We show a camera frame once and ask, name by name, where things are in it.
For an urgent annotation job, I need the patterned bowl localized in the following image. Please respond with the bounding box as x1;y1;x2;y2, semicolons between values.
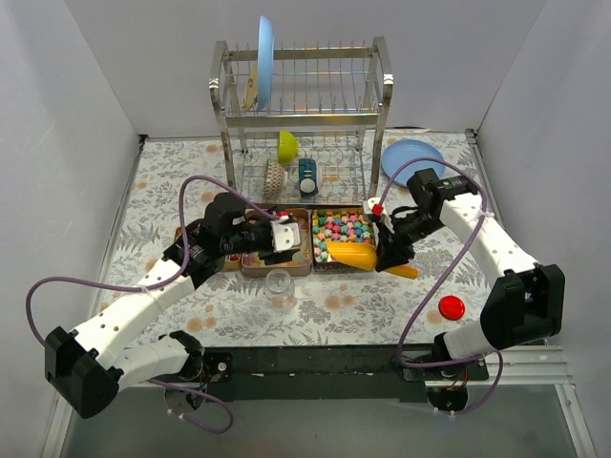
263;159;288;199

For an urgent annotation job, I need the steel dish rack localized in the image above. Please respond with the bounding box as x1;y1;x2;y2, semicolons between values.
208;36;394;206

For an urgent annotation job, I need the yellow-green bowl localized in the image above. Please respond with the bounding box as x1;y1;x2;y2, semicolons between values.
277;130;299;166

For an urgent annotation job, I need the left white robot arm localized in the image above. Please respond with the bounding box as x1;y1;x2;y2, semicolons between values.
44;193;301;419

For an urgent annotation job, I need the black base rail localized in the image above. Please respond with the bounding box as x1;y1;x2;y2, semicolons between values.
147;345;490;406

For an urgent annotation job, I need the clear glass jar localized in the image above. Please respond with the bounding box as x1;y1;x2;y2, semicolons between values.
265;269;296;312

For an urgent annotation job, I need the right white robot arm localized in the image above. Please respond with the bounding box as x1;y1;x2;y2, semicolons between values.
363;169;565;380

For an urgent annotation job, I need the yellow plastic scoop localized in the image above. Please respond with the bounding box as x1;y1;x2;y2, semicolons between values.
327;241;419;280

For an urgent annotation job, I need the small blue plate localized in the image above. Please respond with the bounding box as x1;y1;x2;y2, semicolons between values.
381;138;445;188

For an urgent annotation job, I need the beige plate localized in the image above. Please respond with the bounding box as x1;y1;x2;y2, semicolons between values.
242;63;258;112

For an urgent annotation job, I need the popsicle candy tin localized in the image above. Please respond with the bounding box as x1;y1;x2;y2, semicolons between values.
241;207;313;278

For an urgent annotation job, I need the purple cable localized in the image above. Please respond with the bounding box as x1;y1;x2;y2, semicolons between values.
379;156;504;415
25;175;284;434

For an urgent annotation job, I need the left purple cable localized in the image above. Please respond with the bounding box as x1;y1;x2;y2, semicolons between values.
25;175;284;434

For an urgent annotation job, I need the teal white mug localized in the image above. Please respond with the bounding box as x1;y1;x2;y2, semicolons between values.
298;157;321;198

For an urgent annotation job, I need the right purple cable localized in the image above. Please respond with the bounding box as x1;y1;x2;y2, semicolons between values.
379;156;504;415

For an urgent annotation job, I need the red jar lid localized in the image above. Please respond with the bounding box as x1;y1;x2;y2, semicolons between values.
438;295;466;321

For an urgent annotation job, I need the large blue plate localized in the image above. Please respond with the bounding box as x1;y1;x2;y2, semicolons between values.
257;15;275;111

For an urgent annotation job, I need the star candy tin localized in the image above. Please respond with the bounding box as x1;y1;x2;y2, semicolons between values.
310;207;375;273

